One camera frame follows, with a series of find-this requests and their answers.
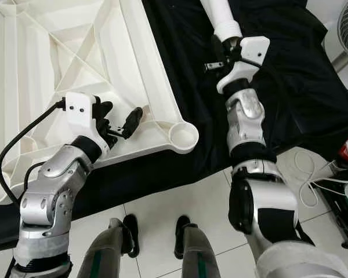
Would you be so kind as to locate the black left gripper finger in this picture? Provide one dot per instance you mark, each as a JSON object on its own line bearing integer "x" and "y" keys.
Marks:
{"x": 103, "y": 113}
{"x": 131, "y": 120}

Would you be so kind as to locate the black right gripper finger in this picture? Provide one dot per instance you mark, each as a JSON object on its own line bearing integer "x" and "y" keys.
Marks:
{"x": 218, "y": 46}

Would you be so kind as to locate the white plastic table leg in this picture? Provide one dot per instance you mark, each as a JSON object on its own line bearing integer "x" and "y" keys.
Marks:
{"x": 217, "y": 11}

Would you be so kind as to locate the white plastic table top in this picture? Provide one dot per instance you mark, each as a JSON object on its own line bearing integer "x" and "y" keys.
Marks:
{"x": 46, "y": 69}

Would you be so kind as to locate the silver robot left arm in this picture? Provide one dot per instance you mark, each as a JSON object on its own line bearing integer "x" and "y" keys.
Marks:
{"x": 58, "y": 179}

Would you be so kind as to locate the black table cloth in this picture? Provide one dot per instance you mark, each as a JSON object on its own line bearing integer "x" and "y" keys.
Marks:
{"x": 301, "y": 87}

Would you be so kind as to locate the silver robot left leg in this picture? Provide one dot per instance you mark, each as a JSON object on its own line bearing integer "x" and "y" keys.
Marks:
{"x": 110, "y": 249}

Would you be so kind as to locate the silver robot leg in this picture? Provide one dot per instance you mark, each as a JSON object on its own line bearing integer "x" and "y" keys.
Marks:
{"x": 110, "y": 249}
{"x": 203, "y": 255}

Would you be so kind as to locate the silver robot right leg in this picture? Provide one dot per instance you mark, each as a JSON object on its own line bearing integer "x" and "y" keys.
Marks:
{"x": 203, "y": 255}

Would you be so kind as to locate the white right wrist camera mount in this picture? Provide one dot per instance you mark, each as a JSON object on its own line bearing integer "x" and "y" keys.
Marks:
{"x": 255, "y": 46}

